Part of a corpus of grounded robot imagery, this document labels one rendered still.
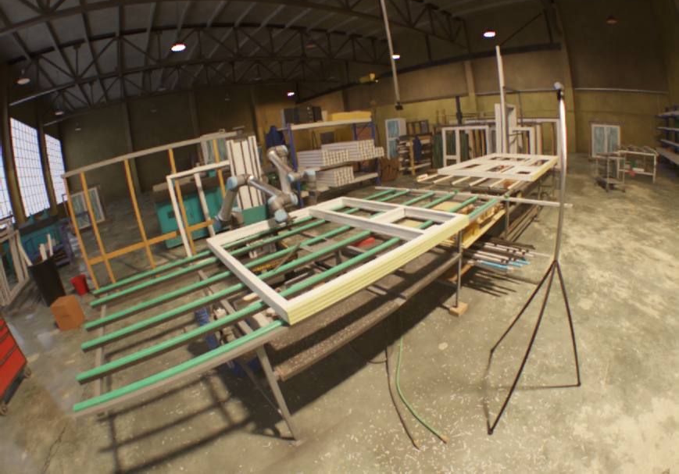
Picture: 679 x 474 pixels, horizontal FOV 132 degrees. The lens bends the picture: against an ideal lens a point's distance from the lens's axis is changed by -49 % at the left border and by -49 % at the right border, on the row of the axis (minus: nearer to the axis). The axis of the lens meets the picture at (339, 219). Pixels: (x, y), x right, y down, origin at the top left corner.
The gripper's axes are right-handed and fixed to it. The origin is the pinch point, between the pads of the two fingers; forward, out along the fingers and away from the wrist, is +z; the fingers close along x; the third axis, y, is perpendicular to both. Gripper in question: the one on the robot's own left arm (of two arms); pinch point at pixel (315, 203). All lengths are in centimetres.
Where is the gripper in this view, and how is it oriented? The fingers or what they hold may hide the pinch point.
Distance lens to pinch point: 293.7
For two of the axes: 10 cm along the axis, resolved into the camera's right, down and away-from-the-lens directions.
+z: 1.3, 9.5, 2.8
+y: 7.8, -2.8, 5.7
